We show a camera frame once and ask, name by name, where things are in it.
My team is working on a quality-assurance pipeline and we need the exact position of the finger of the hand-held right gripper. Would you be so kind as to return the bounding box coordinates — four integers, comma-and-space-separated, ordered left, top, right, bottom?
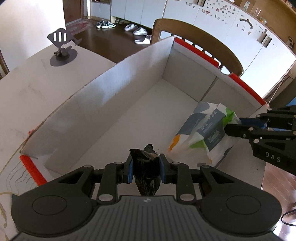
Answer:
225, 124, 296, 173
239, 107, 296, 131

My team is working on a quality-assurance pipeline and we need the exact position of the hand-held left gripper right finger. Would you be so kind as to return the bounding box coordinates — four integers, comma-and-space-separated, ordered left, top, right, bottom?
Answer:
159, 154, 250, 201

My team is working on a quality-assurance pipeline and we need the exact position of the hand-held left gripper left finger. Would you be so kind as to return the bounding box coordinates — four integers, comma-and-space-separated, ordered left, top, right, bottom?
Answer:
47, 155, 135, 202

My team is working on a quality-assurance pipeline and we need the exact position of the black snack wrapper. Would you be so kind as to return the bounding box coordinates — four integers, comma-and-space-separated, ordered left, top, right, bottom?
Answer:
129, 144, 160, 196

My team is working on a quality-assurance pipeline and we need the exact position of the white packet blue-grey print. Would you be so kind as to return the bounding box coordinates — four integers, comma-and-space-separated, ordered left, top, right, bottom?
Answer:
166, 102, 242, 168

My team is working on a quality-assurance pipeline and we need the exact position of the red and white cardboard box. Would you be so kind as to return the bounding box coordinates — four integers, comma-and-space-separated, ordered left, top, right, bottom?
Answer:
20, 36, 271, 193

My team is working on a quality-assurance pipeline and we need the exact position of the white marble desktop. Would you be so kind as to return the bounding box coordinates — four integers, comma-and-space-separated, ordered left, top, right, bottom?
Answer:
0, 44, 117, 241

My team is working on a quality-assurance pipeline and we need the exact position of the white sticker-covered cabinet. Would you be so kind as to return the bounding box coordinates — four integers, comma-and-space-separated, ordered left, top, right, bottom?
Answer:
89, 0, 296, 102

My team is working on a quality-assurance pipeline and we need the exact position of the printed table mat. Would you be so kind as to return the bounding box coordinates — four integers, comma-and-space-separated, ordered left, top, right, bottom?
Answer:
0, 160, 47, 241

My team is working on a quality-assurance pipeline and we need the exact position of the wooden chair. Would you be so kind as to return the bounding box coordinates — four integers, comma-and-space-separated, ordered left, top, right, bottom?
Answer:
150, 19, 244, 78

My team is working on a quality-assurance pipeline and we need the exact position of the grey metal phone stand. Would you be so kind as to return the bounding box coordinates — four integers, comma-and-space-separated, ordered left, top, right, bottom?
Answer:
47, 28, 82, 67

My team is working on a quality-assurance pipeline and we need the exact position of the red patterned rug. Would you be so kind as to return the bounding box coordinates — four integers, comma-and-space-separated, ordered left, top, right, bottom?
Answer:
66, 19, 93, 35

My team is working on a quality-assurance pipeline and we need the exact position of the brown wooden door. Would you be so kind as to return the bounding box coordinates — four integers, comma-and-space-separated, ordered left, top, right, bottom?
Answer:
62, 0, 82, 24

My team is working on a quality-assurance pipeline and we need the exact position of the black cable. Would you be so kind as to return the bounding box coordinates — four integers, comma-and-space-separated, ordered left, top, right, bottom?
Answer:
281, 210, 296, 226

